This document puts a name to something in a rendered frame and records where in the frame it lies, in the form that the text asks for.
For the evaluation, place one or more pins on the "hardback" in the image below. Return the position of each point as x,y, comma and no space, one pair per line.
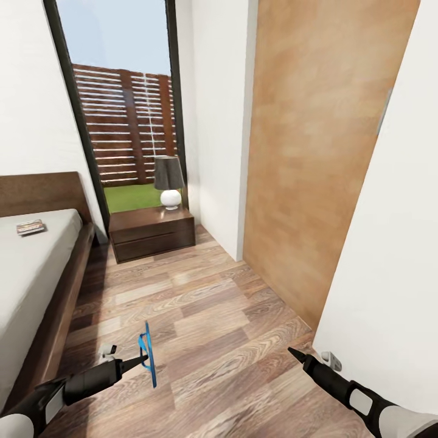
29,227

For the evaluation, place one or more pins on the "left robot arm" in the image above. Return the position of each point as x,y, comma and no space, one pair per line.
32,415

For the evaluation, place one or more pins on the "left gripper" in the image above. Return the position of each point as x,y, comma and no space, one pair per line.
107,374

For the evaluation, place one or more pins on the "fixed window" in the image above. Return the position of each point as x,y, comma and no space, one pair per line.
120,64

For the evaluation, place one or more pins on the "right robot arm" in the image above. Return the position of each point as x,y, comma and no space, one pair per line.
383,418

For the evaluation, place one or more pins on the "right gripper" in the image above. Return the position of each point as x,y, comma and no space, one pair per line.
322,375

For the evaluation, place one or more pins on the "sandal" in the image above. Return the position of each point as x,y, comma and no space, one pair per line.
150,353

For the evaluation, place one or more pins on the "table lamp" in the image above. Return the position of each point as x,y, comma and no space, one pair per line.
169,178

